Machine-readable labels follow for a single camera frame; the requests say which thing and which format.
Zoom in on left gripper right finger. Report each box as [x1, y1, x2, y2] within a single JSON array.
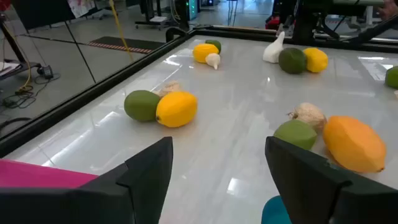
[[264, 136, 398, 224]]

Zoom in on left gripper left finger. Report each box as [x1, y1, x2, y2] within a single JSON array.
[[0, 136, 174, 224]]

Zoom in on large orange-yellow lemon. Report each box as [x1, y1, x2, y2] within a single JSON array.
[[322, 115, 387, 174]]

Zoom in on green lime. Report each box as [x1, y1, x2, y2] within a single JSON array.
[[384, 65, 398, 90], [204, 39, 222, 54], [273, 119, 318, 151], [278, 47, 308, 75], [123, 90, 161, 123]]

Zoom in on beige garlic bulb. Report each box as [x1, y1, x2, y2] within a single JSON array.
[[154, 80, 183, 98], [286, 102, 328, 133]]

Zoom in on yellow lemon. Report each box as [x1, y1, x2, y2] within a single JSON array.
[[303, 47, 329, 73], [155, 90, 198, 129], [192, 42, 220, 64]]

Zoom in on long-stemmed white garlic bulb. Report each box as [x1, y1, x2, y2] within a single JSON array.
[[262, 30, 286, 64]]

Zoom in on teal basket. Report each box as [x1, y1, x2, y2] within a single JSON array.
[[261, 195, 293, 224]]

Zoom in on pink basket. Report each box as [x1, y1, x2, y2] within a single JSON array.
[[0, 158, 99, 189]]

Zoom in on black power adapter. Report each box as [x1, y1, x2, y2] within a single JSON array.
[[36, 64, 54, 79]]

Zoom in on black mat with striped edge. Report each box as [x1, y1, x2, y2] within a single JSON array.
[[88, 35, 166, 55]]

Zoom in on white papers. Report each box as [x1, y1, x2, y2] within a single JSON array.
[[0, 61, 21, 77]]

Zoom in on black diagonal beam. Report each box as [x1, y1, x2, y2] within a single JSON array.
[[349, 19, 398, 44]]

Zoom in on black equipment stand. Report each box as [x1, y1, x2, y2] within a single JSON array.
[[0, 14, 43, 82]]

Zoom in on red equipment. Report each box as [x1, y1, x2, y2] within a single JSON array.
[[266, 15, 282, 30]]

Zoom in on white floral cloth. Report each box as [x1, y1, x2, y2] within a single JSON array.
[[67, 0, 97, 19]]

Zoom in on black rolling stand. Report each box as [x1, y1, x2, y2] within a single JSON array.
[[134, 0, 170, 30]]

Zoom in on black partition panel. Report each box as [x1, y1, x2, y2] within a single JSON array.
[[11, 0, 77, 31]]

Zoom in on person's hand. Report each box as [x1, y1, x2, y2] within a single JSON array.
[[377, 0, 398, 21]]

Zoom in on computer tower with green lights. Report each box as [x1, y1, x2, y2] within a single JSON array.
[[174, 0, 200, 30]]

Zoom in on black table frame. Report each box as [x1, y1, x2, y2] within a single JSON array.
[[0, 24, 398, 158]]

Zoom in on tangled black floor cables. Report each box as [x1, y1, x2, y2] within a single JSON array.
[[0, 73, 62, 110]]

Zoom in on thin yellow floor cable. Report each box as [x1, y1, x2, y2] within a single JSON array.
[[1, 23, 34, 94]]

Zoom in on yellow hanging cable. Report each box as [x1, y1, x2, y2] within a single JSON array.
[[108, 0, 135, 62]]

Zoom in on black hanging cable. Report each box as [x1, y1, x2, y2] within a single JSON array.
[[165, 26, 188, 44]]

